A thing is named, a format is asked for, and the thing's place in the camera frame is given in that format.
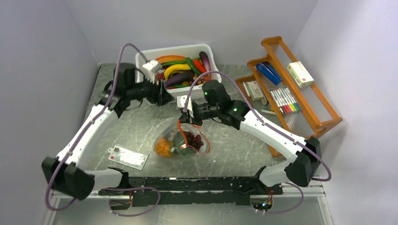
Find wooden shelf rack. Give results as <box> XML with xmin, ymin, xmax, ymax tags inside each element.
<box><xmin>236</xmin><ymin>36</ymin><xmax>343</xmax><ymax>138</ymax></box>

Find flat clear packet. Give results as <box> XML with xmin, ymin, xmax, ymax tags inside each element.
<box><xmin>107</xmin><ymin>145</ymin><xmax>149</xmax><ymax>171</ymax></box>

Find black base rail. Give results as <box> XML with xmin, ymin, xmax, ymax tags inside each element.
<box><xmin>98</xmin><ymin>173</ymin><xmax>283</xmax><ymax>207</ymax></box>

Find white red box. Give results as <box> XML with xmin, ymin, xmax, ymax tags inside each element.
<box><xmin>286</xmin><ymin>61</ymin><xmax>314</xmax><ymax>88</ymax></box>

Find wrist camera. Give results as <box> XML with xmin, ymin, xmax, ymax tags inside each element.
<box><xmin>176</xmin><ymin>95</ymin><xmax>194</xmax><ymax>117</ymax></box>
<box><xmin>141</xmin><ymin>60</ymin><xmax>162</xmax><ymax>83</ymax></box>

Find toy green chili pepper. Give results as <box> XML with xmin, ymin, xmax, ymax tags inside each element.
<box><xmin>162</xmin><ymin>58</ymin><xmax>202</xmax><ymax>68</ymax></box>

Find small white box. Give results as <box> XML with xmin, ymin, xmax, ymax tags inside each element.
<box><xmin>246</xmin><ymin>81</ymin><xmax>264</xmax><ymax>101</ymax></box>

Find toy red chili pepper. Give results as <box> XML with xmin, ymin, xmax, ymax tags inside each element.
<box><xmin>193</xmin><ymin>60</ymin><xmax>207</xmax><ymax>74</ymax></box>

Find clear zip top bag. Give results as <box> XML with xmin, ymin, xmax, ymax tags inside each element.
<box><xmin>153</xmin><ymin>120</ymin><xmax>211</xmax><ymax>158</ymax></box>

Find white plastic bin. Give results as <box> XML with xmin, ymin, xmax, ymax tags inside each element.
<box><xmin>143</xmin><ymin>44</ymin><xmax>218</xmax><ymax>97</ymax></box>

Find coloured marker set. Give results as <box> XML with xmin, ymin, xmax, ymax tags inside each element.
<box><xmin>269</xmin><ymin>87</ymin><xmax>301</xmax><ymax>115</ymax></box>

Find white marker pen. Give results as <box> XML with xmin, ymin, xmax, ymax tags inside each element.
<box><xmin>261</xmin><ymin>110</ymin><xmax>276</xmax><ymax>115</ymax></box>

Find toy green avocado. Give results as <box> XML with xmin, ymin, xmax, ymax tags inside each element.
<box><xmin>173</xmin><ymin>132</ymin><xmax>196</xmax><ymax>157</ymax></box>

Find toy red grapes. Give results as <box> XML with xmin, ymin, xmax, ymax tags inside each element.
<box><xmin>155</xmin><ymin>72</ymin><xmax>165</xmax><ymax>81</ymax></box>

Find toy orange papaya slice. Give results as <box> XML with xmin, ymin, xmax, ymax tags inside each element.
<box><xmin>156</xmin><ymin>55</ymin><xmax>186</xmax><ymax>64</ymax></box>

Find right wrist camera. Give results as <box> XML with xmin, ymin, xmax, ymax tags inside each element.
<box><xmin>176</xmin><ymin>95</ymin><xmax>194</xmax><ymax>117</ymax></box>

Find toy yellow banana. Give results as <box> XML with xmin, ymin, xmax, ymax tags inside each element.
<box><xmin>164</xmin><ymin>64</ymin><xmax>191</xmax><ymax>80</ymax></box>

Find toy purple eggplant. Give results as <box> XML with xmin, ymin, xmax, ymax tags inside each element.
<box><xmin>163</xmin><ymin>71</ymin><xmax>194</xmax><ymax>88</ymax></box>

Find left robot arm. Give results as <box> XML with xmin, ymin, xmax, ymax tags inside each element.
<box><xmin>41</xmin><ymin>60</ymin><xmax>174</xmax><ymax>200</ymax></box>

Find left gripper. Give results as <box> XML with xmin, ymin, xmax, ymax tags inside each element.
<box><xmin>127</xmin><ymin>73</ymin><xmax>175</xmax><ymax>106</ymax></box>

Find blue stapler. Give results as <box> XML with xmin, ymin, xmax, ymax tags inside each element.
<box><xmin>256</xmin><ymin>61</ymin><xmax>282</xmax><ymax>85</ymax></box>

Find toy pineapple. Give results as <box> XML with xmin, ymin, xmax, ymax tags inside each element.
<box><xmin>154</xmin><ymin>138</ymin><xmax>174</xmax><ymax>158</ymax></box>

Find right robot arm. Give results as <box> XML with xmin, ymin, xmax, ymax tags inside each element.
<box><xmin>176</xmin><ymin>80</ymin><xmax>321</xmax><ymax>194</ymax></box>

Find toy dark grapes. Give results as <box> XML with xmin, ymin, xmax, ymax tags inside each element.
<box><xmin>184</xmin><ymin>131</ymin><xmax>204</xmax><ymax>151</ymax></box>

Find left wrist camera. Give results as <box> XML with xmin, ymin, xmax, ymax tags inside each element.
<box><xmin>141</xmin><ymin>60</ymin><xmax>162</xmax><ymax>83</ymax></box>

